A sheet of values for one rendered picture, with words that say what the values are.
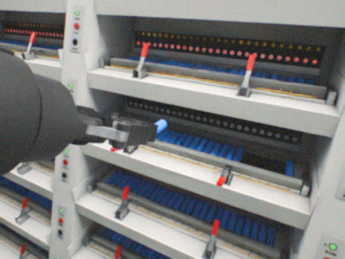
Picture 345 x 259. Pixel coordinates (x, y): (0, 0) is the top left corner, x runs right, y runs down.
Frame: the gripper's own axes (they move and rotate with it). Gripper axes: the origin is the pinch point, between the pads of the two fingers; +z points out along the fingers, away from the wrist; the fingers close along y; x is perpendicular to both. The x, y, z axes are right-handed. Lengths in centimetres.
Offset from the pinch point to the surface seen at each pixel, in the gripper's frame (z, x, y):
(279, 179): 24.9, 4.4, -23.4
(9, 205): 33, 45, 69
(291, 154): 34.6, -1.5, -25.5
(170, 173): 21.5, 9.7, 0.8
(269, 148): 34.9, -1.7, -20.2
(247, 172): 25.1, 4.8, -16.4
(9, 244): 37, 64, 70
